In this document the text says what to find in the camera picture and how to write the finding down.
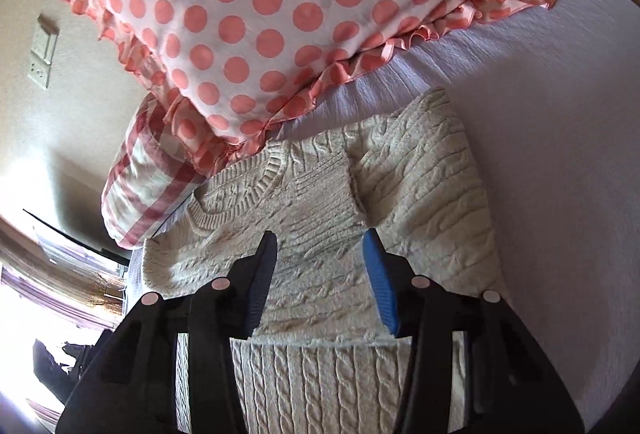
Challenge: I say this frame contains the cream cable-knit sweater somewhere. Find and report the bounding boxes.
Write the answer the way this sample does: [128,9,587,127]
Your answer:
[141,89,504,433]

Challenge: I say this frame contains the red white checked pillow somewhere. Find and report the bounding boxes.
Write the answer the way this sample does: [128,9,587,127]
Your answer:
[101,94,205,250]

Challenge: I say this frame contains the lavender textured bedspread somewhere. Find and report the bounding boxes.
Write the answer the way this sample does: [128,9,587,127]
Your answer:
[280,0,639,426]

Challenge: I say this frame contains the white wall switch plate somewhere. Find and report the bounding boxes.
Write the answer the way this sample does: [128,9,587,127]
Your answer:
[27,16,58,90]

